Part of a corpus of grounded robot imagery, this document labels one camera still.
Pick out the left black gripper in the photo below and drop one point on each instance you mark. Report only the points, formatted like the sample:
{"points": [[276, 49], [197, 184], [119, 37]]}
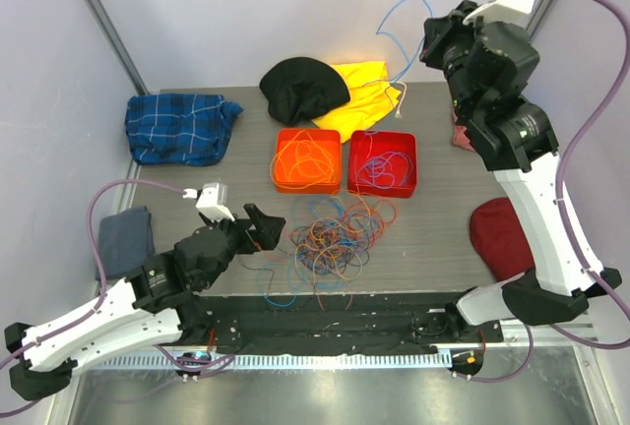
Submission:
{"points": [[264, 236]]}

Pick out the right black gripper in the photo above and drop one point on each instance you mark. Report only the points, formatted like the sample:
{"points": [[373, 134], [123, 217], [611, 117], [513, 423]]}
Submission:
{"points": [[441, 30]]}

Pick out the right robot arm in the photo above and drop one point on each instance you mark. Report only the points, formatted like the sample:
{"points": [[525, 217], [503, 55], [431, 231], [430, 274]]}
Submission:
{"points": [[487, 64]]}

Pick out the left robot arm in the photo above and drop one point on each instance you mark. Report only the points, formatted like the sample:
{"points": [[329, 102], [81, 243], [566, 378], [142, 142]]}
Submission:
{"points": [[156, 304]]}

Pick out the orange plastic box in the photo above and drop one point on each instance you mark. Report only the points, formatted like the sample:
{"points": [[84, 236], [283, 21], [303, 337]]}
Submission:
{"points": [[307, 161]]}

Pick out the yellow cloth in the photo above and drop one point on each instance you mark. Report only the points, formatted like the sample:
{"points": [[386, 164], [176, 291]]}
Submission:
{"points": [[372, 98]]}

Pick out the pink cloth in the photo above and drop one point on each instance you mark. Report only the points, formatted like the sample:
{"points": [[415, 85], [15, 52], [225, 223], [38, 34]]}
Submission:
{"points": [[460, 139]]}

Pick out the grey cloth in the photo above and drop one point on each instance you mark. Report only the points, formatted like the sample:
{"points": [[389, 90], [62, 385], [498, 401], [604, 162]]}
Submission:
{"points": [[125, 240]]}

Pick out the blue plaid cloth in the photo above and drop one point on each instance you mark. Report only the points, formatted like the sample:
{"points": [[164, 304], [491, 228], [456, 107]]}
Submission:
{"points": [[192, 129]]}

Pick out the red plastic box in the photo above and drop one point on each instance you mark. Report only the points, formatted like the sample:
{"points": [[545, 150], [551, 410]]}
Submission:
{"points": [[382, 164]]}

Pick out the black cloth hat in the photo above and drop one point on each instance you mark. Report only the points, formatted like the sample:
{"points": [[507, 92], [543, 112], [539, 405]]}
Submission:
{"points": [[303, 88]]}

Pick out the dark red cloth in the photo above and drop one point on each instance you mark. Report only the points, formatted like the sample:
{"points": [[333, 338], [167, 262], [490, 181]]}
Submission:
{"points": [[499, 239]]}

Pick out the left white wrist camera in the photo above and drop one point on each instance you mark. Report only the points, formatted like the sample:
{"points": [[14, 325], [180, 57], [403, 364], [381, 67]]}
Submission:
{"points": [[210, 202]]}

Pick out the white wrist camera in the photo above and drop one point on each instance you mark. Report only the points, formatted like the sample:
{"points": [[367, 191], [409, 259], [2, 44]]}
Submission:
{"points": [[506, 11], [210, 202]]}

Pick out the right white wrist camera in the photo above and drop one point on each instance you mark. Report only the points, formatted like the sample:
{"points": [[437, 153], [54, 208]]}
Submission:
{"points": [[506, 11]]}

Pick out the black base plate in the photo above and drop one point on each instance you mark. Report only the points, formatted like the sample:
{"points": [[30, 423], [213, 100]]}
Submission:
{"points": [[307, 325]]}

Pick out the white cable duct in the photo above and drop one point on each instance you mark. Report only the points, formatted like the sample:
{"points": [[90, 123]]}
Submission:
{"points": [[152, 360]]}

